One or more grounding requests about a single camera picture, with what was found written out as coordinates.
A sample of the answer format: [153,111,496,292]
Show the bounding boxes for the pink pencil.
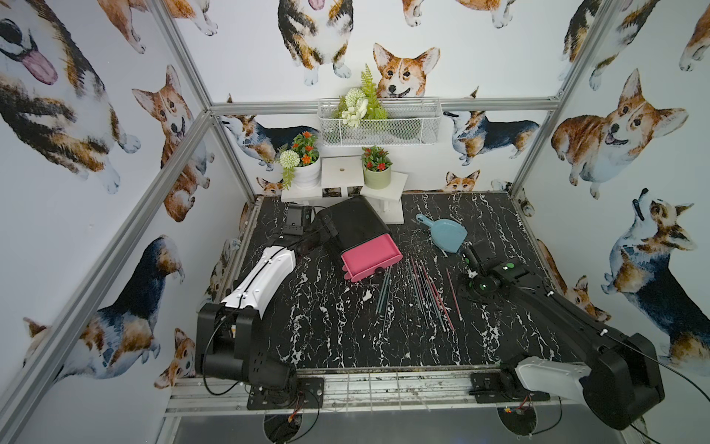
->
[446,268,463,323]

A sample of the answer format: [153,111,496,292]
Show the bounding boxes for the black drawer cabinet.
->
[319,195,391,265]

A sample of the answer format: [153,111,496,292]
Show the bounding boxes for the white wire basket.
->
[317,98,443,147]

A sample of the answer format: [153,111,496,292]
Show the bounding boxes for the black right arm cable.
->
[603,332,710,444]

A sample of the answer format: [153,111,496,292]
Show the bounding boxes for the red pencil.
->
[418,261,455,332]

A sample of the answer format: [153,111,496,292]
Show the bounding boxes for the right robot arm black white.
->
[459,242,666,430]

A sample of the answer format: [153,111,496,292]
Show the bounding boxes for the green white artificial fern flowers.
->
[334,65,388,129]

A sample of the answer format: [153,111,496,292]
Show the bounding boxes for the teal plastic dustpan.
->
[416,214,468,253]

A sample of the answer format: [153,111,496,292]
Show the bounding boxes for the white pot orange flowers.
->
[277,131,321,190]

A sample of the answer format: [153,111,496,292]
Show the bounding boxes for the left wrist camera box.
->
[282,205,312,237]

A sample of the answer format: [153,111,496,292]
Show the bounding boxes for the green pot red flowers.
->
[362,145,392,190]

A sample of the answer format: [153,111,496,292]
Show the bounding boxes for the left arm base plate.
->
[247,377,325,411]

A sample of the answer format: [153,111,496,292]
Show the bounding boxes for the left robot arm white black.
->
[194,212,338,392]

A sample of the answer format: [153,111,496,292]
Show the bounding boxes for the white stepped display stand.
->
[281,157,408,225]

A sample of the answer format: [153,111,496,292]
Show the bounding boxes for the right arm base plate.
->
[469,371,551,403]

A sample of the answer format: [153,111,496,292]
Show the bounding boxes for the teal pencil right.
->
[416,263,445,329]

